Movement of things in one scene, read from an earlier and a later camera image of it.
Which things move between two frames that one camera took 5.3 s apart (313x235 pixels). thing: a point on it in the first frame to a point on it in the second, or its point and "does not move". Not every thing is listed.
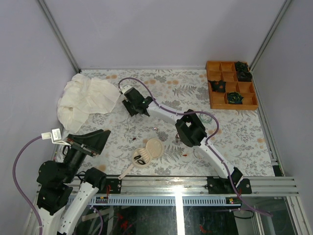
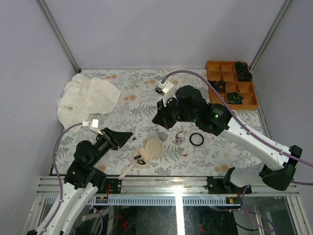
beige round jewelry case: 142,157 does not move
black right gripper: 126,104 to 162,117
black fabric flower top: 241,67 does not move
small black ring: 140,161 does not move
